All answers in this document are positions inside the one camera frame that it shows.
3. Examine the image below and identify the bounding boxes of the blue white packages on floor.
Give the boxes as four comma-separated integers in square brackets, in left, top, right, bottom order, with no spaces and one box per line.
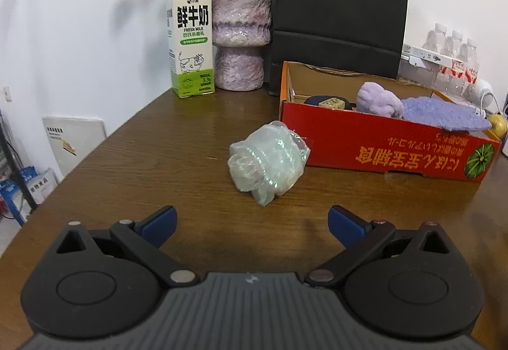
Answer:
[1,166,58,224]

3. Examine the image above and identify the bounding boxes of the rolled lilac fluffy towel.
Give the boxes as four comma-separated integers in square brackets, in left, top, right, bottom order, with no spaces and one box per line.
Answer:
[357,82,404,119]

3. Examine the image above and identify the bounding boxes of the water bottle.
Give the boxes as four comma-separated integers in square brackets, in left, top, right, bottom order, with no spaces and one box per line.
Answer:
[441,30,463,59]
[458,38,480,84]
[423,23,447,54]

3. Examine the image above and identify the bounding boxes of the small beige patterned block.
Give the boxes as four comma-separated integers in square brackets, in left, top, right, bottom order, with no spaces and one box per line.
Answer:
[318,96,346,110]

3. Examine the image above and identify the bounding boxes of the white panel leaning on wall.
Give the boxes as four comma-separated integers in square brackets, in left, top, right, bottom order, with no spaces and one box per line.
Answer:
[42,116,107,176]

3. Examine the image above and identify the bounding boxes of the right water bottle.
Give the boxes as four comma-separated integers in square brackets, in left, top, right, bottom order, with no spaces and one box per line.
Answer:
[458,38,480,84]

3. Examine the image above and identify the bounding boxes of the iridescent plastic bag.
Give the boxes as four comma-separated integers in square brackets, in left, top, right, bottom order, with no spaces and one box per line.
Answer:
[227,121,311,207]

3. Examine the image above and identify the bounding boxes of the orange red cardboard box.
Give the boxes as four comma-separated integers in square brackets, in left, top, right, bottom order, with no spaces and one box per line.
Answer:
[280,62,501,182]

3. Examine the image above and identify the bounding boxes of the small white desk fan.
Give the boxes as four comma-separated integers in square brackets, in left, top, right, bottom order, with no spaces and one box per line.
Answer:
[463,79,494,115]

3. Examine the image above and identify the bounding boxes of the black paper shopping bag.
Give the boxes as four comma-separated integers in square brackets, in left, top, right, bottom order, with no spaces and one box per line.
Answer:
[269,0,408,96]

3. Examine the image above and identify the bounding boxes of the white cables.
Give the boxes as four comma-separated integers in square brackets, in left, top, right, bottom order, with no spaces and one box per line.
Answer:
[472,91,508,125]

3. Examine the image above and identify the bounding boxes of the purple knitted cloth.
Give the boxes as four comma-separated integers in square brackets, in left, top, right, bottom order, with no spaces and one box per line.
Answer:
[402,96,492,132]

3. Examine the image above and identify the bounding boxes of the left water bottle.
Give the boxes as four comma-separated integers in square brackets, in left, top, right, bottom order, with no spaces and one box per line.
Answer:
[423,23,447,54]

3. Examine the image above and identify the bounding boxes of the dark navy pouch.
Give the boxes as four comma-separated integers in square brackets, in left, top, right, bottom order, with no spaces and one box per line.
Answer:
[304,96,357,110]

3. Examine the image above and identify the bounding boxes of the white green milk carton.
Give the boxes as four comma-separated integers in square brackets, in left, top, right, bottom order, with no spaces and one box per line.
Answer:
[166,0,215,98]

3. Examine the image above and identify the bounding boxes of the yellow green pear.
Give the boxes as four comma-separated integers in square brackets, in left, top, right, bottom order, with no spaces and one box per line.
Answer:
[487,114,508,140]

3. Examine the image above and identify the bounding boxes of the purple textured vase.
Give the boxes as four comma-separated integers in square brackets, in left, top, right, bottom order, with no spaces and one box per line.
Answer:
[212,0,272,91]

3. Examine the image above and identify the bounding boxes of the middle water bottle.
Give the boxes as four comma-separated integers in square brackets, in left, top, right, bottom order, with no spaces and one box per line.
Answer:
[441,30,463,59]

